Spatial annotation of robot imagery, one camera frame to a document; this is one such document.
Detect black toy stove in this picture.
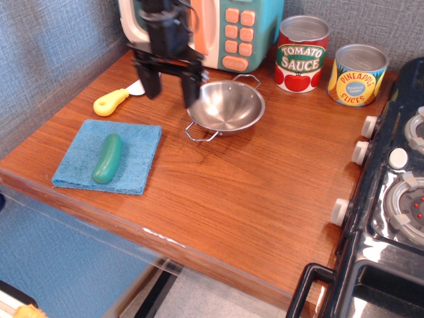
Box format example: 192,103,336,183
287,58,423,317

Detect green toy cucumber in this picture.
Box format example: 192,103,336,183
92,133,123,184

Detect small steel two-handled pot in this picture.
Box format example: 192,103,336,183
185,74,266,142

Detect pineapple slices can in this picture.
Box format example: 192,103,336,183
327,44,389,107

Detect white stove knob top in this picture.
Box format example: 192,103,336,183
361,116,378,139

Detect orange object bottom left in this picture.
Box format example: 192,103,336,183
13,304,47,318

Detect teal toy microwave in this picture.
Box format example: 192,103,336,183
118,0,286,74

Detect white stove knob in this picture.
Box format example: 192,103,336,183
330,198,350,227
361,116,378,139
351,141,369,166

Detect tomato sauce can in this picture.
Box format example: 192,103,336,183
274,15,331,93

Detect white stove knob bottom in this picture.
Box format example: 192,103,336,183
330,198,350,227

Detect yellow-handled toy knife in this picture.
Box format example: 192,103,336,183
93,80,145,117

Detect white stove knob middle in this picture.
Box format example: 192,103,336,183
351,141,369,166

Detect blue folded cloth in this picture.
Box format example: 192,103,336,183
52,119,162,195

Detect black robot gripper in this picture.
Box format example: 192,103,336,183
132,1,209,109

